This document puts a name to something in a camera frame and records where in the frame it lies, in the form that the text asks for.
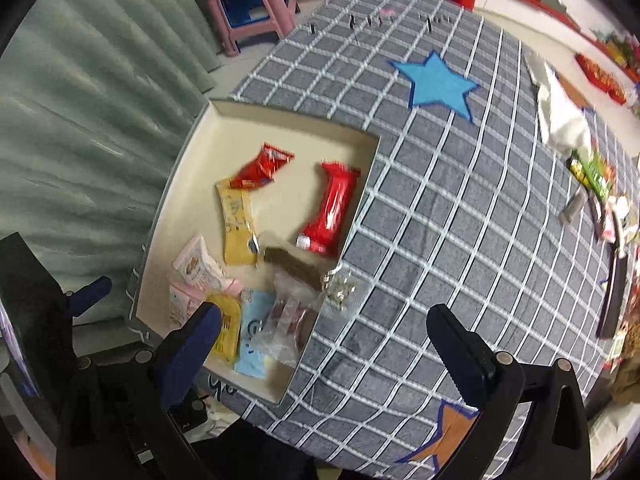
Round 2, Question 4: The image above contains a pink small snack packet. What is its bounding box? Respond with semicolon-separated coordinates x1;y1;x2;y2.
169;282;206;328

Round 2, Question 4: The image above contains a pink white snack packet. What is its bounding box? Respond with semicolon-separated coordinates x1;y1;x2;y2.
172;234;243;296

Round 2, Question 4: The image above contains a yellow rice cracker packet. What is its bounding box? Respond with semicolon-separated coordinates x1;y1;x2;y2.
206;292;242;365

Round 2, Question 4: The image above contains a gold snack packet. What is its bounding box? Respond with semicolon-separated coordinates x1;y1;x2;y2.
216;179;258;266

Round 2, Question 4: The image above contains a light blue snack packet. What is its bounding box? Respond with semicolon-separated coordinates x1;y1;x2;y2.
234;288;276;379

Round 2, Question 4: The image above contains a clear brown bar packet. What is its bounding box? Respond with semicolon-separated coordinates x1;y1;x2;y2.
259;243;362;318

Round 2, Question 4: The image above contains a clear red candy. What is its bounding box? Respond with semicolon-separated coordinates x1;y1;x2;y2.
252;272;321;367

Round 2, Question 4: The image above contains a small red snack packet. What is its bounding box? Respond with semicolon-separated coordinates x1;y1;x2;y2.
229;143;295;190

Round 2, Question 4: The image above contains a long red snack bar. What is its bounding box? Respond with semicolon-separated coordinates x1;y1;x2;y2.
296;162;361;258

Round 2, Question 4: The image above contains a black red lacquer tray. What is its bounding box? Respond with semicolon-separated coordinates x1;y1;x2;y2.
597;248;628;339

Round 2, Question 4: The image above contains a cream cardboard box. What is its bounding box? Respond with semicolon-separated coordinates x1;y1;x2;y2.
124;97;382;406

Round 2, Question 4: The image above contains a pink mochi snack bag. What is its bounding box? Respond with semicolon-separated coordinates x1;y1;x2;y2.
588;192;617;244

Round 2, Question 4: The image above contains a clear grey stick packet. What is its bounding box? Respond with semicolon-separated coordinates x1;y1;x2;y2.
560;188;588;226

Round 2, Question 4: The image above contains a grey checked tablecloth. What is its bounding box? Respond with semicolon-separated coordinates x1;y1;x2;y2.
212;0;610;479

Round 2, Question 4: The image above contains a green snack bag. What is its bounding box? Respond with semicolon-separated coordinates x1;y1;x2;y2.
567;150;616;202

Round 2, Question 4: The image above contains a white tissue paper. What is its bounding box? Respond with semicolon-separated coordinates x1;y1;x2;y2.
525;52;593;160

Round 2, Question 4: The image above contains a pink plastic stool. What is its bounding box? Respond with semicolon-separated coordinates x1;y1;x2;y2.
207;0;299;58

